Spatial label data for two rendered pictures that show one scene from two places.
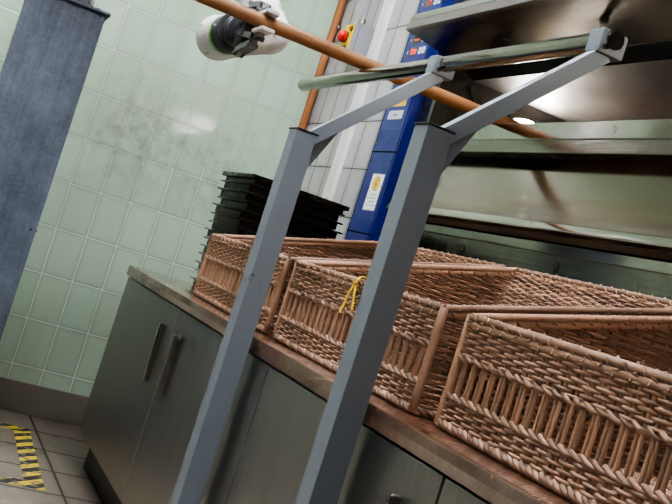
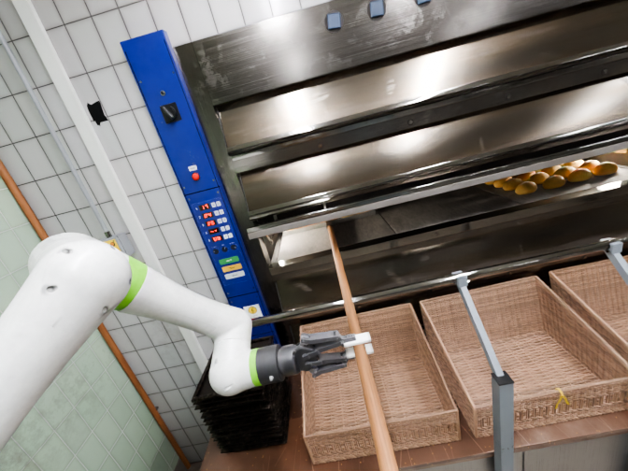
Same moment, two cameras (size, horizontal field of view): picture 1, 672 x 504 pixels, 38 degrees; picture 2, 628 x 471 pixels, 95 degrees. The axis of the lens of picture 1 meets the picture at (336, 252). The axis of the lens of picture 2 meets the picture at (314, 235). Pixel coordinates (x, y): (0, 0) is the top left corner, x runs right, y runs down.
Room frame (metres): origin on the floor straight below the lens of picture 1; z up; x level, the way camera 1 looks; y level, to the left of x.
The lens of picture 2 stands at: (1.83, 0.83, 1.73)
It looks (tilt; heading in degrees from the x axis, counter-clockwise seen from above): 20 degrees down; 298
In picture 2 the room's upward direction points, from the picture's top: 15 degrees counter-clockwise
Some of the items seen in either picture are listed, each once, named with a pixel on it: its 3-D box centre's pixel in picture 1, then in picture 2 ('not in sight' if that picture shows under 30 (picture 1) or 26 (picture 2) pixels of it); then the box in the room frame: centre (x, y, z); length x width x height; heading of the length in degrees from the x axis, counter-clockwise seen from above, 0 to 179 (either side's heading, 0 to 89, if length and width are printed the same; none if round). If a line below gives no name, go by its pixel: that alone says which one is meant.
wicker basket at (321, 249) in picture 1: (339, 280); (367, 373); (2.21, -0.03, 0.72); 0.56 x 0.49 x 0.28; 23
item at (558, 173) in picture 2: not in sight; (527, 169); (1.44, -1.14, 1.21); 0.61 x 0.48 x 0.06; 114
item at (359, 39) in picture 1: (355, 41); (115, 248); (3.15, 0.15, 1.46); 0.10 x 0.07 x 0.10; 24
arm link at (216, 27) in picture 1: (234, 33); (272, 362); (2.29, 0.38, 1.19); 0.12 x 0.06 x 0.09; 114
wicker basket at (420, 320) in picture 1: (475, 325); (509, 346); (1.66, -0.26, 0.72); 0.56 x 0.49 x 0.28; 24
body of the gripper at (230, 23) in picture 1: (242, 30); (299, 357); (2.22, 0.35, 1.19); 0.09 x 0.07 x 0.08; 24
